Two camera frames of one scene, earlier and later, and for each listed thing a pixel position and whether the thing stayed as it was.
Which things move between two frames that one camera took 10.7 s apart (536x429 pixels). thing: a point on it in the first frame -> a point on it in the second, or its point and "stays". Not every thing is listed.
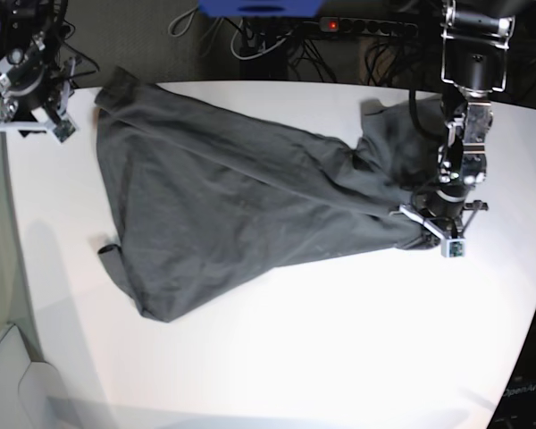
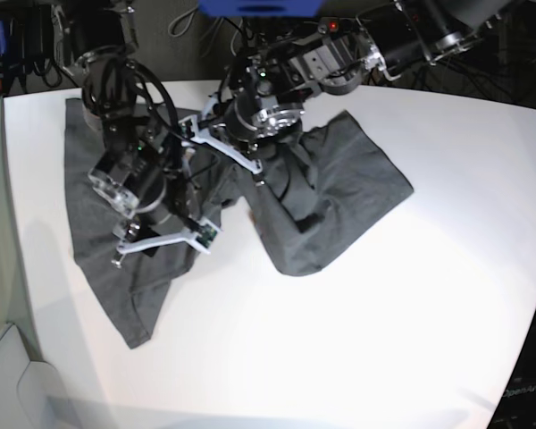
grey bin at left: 19,393 stays
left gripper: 31,79 -> 162,220
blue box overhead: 261,9 stays
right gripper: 446,202 -> 255,146
